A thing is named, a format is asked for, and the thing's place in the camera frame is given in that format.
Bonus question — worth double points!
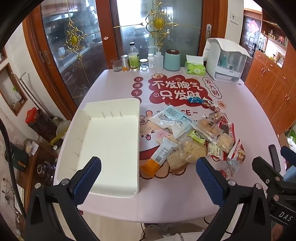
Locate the white yellow pitcher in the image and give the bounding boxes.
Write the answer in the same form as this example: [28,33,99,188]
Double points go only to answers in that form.
[49,119,73,146]

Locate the white countertop appliance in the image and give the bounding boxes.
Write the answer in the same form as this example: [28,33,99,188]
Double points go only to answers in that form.
[203,37,251,84]

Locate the green tissue box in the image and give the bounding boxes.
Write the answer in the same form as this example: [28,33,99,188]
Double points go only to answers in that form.
[184,55,206,75]

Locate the wooden side table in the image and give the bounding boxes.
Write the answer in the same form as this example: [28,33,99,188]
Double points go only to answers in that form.
[13,136,61,209]

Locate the clear packet of yellow cake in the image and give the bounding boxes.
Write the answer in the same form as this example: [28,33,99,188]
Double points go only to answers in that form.
[215,132,236,154]

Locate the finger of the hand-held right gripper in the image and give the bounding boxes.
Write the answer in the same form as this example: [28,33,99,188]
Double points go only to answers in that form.
[280,146,296,164]
[252,157,286,193]

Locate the black smartphone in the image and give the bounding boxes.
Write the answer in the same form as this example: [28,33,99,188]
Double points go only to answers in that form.
[269,144,282,172]

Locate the gold door ornament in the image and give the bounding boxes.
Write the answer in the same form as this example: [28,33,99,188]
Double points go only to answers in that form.
[65,20,88,61]
[139,0,179,47]

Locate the wooden framed glass door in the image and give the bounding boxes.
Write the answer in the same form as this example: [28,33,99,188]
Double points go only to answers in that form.
[23,0,228,116]

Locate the white packet with orange end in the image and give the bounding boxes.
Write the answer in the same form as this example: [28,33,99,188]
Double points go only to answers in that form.
[140,137,178,178]

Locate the red-lidded jar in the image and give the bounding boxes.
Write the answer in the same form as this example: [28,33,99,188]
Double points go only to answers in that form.
[25,107,59,142]

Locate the brown wooden cabinets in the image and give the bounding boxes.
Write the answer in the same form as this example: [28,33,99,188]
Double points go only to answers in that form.
[244,50,296,138]

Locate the bottle of yellow liquid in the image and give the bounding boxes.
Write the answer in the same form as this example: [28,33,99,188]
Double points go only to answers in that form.
[128,42,139,71]

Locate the white light switch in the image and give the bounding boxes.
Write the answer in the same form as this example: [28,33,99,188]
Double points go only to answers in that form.
[231,9,240,25]

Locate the white green-label snack packet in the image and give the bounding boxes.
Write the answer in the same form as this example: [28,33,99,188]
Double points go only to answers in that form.
[205,142,226,161]

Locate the black bag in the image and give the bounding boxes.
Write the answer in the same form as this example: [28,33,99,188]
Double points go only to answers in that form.
[9,143,30,172]

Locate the dark-filled red-edged snack packet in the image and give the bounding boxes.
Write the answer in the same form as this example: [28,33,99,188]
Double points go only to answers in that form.
[206,111,233,136]

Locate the small green snack packet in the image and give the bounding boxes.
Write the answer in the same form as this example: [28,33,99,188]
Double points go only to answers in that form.
[186,129,207,144]

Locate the clear packet of yellow crackers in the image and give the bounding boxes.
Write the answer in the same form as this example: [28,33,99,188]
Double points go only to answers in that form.
[166,139,208,172]

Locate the brown entry door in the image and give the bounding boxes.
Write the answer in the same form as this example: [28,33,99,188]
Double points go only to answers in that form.
[239,14,263,59]

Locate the dark glass jar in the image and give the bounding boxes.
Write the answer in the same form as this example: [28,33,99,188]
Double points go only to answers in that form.
[35,159,57,184]

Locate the white power strip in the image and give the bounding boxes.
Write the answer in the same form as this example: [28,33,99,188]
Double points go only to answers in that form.
[0,180,25,207]

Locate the wooden display shelf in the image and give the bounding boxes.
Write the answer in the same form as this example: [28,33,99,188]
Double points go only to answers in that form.
[260,9,292,49]

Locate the clear squeeze bottle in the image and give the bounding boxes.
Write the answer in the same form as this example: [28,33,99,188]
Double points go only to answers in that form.
[148,46,164,69]

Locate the teal canister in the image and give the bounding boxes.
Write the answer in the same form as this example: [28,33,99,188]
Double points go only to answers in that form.
[163,49,181,72]

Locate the white plastic tray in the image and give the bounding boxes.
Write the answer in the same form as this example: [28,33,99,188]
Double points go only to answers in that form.
[53,98,141,198]

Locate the clear drinking glass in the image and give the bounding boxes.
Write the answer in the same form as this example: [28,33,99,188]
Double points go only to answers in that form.
[110,58,122,72]

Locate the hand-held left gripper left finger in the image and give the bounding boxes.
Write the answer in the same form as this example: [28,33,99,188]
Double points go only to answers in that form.
[25,156,102,241]

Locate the wooden wall frame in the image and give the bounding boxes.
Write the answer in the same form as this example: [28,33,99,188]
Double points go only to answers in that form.
[0,62,28,117]

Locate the small red candy wrapper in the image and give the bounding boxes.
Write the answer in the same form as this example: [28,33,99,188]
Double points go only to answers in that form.
[202,98,219,112]

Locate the red white snack bag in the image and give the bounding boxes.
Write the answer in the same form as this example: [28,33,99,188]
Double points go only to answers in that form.
[219,138,246,179]

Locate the small blue candy wrapper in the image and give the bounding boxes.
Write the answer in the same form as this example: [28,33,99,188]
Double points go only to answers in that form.
[186,96,204,104]

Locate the person's blue jeans leg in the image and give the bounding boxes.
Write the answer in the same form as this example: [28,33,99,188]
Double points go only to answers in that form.
[284,162,296,183]

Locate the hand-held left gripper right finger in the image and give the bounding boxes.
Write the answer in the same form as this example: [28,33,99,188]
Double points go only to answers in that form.
[196,157,272,241]

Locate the red door decoration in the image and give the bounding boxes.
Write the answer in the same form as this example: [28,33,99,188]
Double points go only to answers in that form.
[247,20,260,34]

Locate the clear packet of round cookies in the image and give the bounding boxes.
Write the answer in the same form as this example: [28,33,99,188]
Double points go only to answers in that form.
[193,118,230,140]

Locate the clear blue-printed snack packet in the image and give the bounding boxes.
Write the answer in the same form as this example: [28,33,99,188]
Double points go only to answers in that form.
[148,105,194,139]

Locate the cardboard box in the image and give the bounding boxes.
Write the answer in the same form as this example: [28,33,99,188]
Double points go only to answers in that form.
[277,128,296,154]

